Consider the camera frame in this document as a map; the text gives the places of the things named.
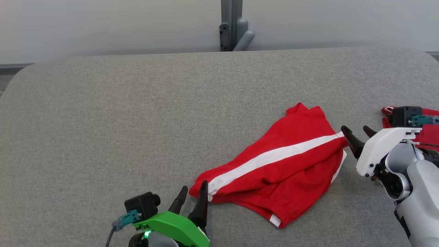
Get grey metal partition post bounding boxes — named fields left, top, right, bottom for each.
left=219, top=0, right=256, bottom=52

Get red shorts with white stripe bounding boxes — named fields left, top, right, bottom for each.
left=189, top=102, right=349, bottom=229

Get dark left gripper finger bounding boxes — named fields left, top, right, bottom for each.
left=187, top=180, right=209, bottom=229
left=168, top=186, right=189, bottom=215

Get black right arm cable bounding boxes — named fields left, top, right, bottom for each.
left=410, top=138, right=439, bottom=149

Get teal left camera connector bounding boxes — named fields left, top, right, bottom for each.
left=112, top=210, right=141, bottom=232

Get teal right camera connector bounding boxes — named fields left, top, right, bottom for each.
left=410, top=115, right=439, bottom=127

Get red shirt with white collar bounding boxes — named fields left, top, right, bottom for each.
left=381, top=105, right=439, bottom=152

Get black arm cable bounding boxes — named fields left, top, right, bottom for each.
left=410, top=138, right=439, bottom=149
left=104, top=226, right=118, bottom=247

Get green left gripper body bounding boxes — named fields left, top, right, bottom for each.
left=132, top=211, right=210, bottom=247

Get teal camera connector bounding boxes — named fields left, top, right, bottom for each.
left=112, top=210, right=141, bottom=232
left=410, top=115, right=439, bottom=127

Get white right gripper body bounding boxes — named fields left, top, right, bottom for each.
left=355, top=127, right=423, bottom=177

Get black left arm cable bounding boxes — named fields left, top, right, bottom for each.
left=104, top=226, right=118, bottom=247

